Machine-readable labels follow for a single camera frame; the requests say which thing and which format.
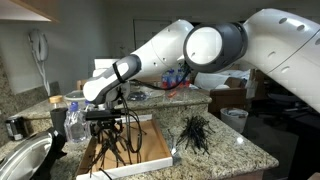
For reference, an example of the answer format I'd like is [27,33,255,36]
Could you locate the wooden upper cabinets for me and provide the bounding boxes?
[0,0,59,23]

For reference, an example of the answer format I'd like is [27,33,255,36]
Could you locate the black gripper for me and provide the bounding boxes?
[85,110,123,136]

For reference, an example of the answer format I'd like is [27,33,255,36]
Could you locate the fiji water bottle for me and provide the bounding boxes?
[161,71,168,89]
[168,69,176,88]
[176,68,184,88]
[184,75,190,88]

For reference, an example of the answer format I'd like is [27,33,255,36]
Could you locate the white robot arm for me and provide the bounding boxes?
[83,8,320,111]

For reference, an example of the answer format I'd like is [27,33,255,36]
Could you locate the shallow cardboard box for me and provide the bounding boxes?
[76,115,173,180]

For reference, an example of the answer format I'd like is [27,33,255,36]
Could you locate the clear water bottle pack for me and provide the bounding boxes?
[64,101,91,143]

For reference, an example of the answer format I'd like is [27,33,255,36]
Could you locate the black zip ties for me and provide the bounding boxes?
[88,128,146,178]
[176,116,214,154]

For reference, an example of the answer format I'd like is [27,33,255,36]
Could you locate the white wall phone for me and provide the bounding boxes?
[28,29,51,96]

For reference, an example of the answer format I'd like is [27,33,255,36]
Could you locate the glass jar wooden lid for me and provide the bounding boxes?
[49,95,66,109]

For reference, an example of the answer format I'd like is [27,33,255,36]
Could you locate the white waste bin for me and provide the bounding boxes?
[220,108,248,133]

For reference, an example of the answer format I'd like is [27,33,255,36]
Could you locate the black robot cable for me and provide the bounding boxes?
[116,63,193,155]

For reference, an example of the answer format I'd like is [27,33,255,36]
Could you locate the white plate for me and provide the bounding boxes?
[64,90,85,101]

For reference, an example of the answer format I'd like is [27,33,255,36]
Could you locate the orange marker pen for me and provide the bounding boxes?
[168,91,177,98]

